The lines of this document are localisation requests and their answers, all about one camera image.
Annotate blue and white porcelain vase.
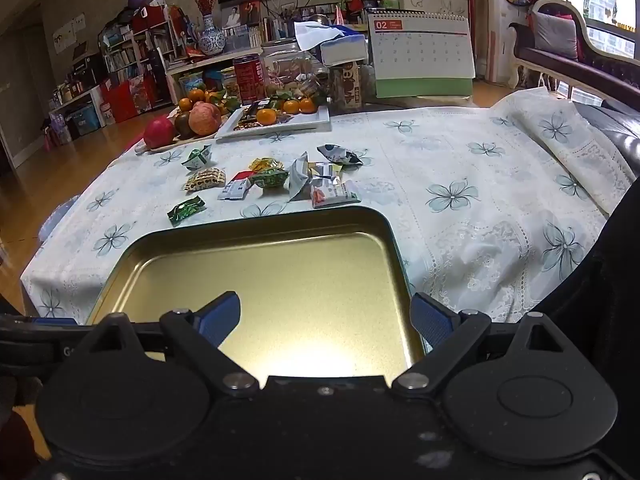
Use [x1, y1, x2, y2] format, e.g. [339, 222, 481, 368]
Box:
[198, 14, 226, 57]

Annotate dark brown round fruit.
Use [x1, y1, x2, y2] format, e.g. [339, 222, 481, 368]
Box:
[173, 111, 197, 140]

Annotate beige fruit tray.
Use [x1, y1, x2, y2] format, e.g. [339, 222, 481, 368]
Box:
[134, 105, 236, 155]

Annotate glass jar of cookies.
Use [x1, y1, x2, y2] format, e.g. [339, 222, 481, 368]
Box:
[261, 40, 328, 101]

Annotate jar with brown label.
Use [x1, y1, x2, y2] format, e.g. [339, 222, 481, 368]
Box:
[329, 62, 375, 112]

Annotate gold metal tin box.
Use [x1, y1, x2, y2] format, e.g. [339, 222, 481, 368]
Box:
[86, 206, 426, 378]

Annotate green pea snack packet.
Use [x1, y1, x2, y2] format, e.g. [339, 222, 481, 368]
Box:
[250, 169, 291, 190]

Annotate desk calendar with green base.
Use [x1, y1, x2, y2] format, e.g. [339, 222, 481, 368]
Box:
[367, 10, 477, 99]

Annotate grey cushion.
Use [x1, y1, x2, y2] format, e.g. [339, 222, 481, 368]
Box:
[531, 11, 581, 61]

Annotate red and white snack packet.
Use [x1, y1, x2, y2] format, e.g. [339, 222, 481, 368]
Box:
[217, 171, 253, 202]

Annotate black chocolate bar packet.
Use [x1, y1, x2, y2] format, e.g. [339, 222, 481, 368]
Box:
[241, 101, 273, 123]

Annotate beige patterned snack packet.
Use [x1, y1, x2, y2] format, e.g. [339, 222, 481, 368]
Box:
[182, 167, 227, 194]

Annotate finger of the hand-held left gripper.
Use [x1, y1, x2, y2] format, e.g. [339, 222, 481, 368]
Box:
[0, 314, 103, 331]

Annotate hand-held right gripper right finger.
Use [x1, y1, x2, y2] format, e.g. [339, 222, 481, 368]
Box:
[391, 292, 593, 398]

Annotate white shelf unit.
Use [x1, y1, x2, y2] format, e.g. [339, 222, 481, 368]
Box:
[48, 85, 108, 137]

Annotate white rectangular plate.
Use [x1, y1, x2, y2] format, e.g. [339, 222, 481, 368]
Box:
[215, 104, 332, 141]

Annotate cluttered bookshelf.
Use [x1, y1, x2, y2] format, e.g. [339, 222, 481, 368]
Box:
[97, 7, 181, 111]

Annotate low white cabinet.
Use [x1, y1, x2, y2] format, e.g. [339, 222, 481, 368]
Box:
[165, 46, 266, 107]

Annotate red round fruit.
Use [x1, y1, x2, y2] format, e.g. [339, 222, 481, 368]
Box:
[143, 116, 177, 150]

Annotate grey silver snack packet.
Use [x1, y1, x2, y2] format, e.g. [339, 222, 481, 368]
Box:
[286, 151, 312, 203]

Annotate carved dark chaise sofa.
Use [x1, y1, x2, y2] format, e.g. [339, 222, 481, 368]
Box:
[509, 0, 640, 108]

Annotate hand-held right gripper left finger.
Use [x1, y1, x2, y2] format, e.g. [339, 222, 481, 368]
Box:
[75, 291, 261, 397]

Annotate shiny dark green candy packet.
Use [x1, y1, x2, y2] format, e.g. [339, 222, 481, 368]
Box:
[166, 196, 208, 227]

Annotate blue and white snack packet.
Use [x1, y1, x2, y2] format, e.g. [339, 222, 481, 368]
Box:
[316, 143, 363, 166]

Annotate red drink can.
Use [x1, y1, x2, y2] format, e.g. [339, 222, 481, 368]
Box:
[233, 54, 265, 106]

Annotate green and white snack packet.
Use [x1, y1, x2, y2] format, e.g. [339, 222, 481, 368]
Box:
[181, 144, 213, 171]

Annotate blue and white tissue box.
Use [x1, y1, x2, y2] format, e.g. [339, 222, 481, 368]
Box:
[294, 21, 369, 67]

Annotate pink striped apple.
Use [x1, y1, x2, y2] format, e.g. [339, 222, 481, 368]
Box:
[188, 102, 222, 136]

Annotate pile of leafy mandarins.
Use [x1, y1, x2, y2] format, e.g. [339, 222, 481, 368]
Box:
[177, 87, 241, 115]

